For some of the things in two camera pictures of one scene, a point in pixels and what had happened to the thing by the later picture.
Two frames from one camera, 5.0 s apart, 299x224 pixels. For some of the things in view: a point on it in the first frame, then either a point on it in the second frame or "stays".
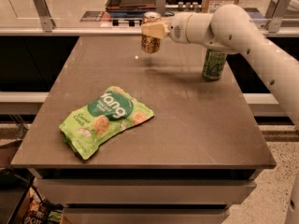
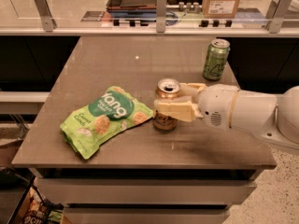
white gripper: (177, 28) to (215, 105)
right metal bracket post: (277, 7) stays
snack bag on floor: (42, 211) stays
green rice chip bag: (112, 112) stays
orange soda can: (149, 44) to (167, 88)
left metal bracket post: (43, 11) stays
